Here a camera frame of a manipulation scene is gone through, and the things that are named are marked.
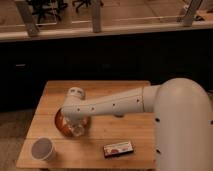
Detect clear plastic bottle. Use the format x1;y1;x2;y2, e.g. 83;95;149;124
66;124;85;137

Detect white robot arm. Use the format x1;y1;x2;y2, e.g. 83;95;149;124
61;78;213;171

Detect red ceramic bowl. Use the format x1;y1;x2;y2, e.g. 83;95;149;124
54;110;91;137

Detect white paper cup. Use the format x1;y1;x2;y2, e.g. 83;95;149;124
31;137;56;162

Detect small red white box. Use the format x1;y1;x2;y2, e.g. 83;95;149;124
103;141;134;158

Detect black office chair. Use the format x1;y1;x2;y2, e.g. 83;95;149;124
72;0;104;13
27;0;68;23

